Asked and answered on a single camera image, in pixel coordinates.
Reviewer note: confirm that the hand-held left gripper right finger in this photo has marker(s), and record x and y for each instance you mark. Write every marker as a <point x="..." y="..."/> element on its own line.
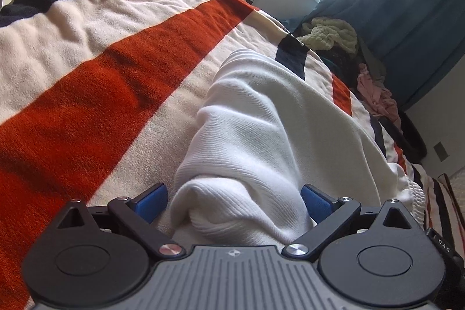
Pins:
<point x="318" y="203"/>

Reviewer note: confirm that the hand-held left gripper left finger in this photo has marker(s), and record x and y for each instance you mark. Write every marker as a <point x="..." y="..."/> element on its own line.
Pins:
<point x="150" y="203"/>

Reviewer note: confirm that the cream sweatpants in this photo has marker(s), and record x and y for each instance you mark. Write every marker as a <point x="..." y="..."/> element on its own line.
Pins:
<point x="261" y="135"/>

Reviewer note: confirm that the striped pillow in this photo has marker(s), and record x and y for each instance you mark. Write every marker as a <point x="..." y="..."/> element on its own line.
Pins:
<point x="452" y="201"/>

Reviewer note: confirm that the pink garment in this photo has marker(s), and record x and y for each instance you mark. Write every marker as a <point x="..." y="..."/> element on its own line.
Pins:
<point x="377" y="99"/>

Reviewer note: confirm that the dark patterned garment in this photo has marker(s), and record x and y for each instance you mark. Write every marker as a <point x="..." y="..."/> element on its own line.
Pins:
<point x="341" y="63"/>

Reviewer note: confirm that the striped blanket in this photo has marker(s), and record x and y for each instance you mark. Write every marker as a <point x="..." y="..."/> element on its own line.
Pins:
<point x="72" y="77"/>

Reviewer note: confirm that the olive garment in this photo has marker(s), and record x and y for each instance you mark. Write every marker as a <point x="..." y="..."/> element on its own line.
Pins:
<point x="374" y="63"/>

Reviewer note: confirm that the yellow knit blanket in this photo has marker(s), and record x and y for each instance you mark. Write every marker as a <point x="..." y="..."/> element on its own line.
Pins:
<point x="330" y="34"/>

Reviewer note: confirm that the teal curtain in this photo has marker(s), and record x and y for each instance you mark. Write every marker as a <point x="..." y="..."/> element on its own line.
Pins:
<point x="399" y="5"/>

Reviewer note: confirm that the dark wall switch panel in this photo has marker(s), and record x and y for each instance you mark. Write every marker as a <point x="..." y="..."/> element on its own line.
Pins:
<point x="441" y="151"/>

